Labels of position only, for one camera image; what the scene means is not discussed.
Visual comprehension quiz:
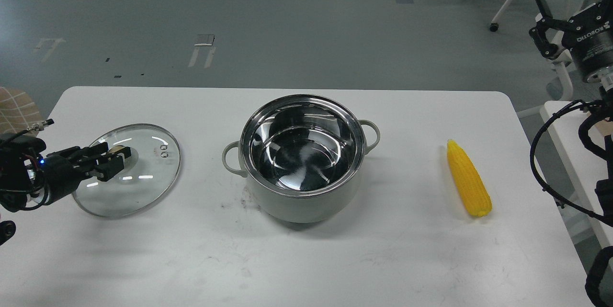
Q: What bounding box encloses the glass pot lid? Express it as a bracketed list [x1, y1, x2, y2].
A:
[72, 124, 181, 219]

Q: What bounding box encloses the beige checkered cushion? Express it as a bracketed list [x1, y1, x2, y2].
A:
[0, 87, 44, 134]

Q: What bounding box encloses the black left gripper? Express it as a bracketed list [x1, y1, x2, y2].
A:
[0, 132, 132, 212]

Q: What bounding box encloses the white side table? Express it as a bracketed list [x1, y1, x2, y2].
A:
[549, 110, 613, 247]

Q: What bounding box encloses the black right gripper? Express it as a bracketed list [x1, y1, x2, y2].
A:
[528, 0, 613, 83]

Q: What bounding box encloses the grey steel cooking pot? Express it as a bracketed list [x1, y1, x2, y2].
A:
[221, 94, 381, 224]

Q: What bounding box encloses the yellow corn cob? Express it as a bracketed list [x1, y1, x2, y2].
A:
[446, 139, 493, 218]

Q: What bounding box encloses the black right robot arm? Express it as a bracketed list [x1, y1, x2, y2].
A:
[530, 0, 612, 307]

